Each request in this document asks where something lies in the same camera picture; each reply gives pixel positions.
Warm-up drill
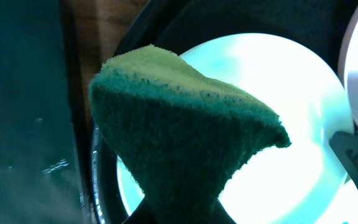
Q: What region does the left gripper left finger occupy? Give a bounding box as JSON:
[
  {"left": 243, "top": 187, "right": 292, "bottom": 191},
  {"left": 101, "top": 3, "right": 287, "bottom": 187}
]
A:
[{"left": 122, "top": 199, "right": 154, "bottom": 224}]

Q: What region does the mint green plate front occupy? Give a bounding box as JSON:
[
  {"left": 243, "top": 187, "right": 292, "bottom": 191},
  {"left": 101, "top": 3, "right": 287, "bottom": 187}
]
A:
[{"left": 315, "top": 180, "right": 358, "bottom": 224}]

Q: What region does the black rectangular tray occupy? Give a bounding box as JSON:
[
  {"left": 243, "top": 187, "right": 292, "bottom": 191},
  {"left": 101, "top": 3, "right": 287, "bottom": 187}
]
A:
[{"left": 0, "top": 0, "right": 83, "bottom": 224}]

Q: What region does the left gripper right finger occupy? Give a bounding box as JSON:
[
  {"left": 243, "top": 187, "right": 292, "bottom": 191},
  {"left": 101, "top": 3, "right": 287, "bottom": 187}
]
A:
[{"left": 213, "top": 199, "right": 236, "bottom": 224}]

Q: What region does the black round tray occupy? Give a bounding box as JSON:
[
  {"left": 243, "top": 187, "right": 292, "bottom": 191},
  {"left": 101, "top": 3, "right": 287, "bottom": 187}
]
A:
[{"left": 82, "top": 0, "right": 358, "bottom": 224}]

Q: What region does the green sponge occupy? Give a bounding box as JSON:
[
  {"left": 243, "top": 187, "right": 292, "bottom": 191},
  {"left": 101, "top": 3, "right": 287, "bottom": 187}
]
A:
[{"left": 89, "top": 45, "right": 291, "bottom": 223}]

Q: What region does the mint green plate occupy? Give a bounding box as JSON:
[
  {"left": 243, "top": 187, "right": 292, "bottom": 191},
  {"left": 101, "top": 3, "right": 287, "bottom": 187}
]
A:
[
  {"left": 315, "top": 180, "right": 358, "bottom": 224},
  {"left": 116, "top": 32, "right": 356, "bottom": 224}
]

